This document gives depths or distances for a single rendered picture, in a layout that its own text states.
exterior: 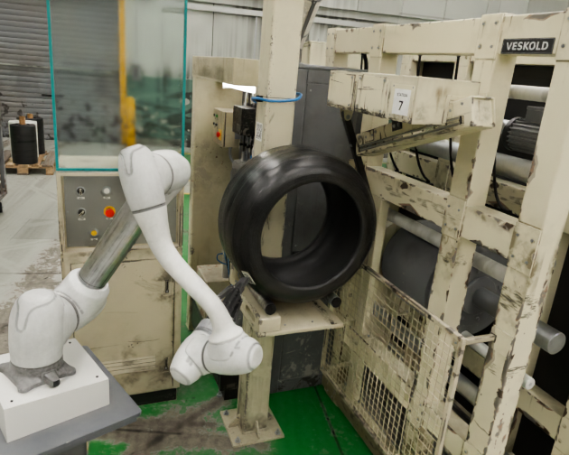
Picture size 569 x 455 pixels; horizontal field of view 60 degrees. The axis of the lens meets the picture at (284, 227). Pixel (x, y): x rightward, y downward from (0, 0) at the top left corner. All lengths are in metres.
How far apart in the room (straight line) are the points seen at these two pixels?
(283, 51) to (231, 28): 8.90
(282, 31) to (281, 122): 0.35
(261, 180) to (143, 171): 0.47
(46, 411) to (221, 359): 0.60
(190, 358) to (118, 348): 1.18
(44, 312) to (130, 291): 0.89
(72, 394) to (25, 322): 0.27
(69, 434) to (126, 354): 0.99
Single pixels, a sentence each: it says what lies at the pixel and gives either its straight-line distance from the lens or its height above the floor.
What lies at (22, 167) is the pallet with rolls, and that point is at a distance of 8.11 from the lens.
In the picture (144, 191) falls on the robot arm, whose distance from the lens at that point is 1.44.
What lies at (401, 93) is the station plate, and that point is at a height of 1.73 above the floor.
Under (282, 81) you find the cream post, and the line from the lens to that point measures 2.08.
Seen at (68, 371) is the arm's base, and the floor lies 0.77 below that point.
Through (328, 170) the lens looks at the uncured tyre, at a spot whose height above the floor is 1.44.
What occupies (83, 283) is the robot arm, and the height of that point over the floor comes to 1.02.
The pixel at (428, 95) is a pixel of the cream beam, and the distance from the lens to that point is 1.66.
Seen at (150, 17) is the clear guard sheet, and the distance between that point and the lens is 2.34.
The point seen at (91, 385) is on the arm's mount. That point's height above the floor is 0.75.
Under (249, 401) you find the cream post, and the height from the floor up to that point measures 0.20.
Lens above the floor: 1.77
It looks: 18 degrees down
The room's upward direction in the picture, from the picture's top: 5 degrees clockwise
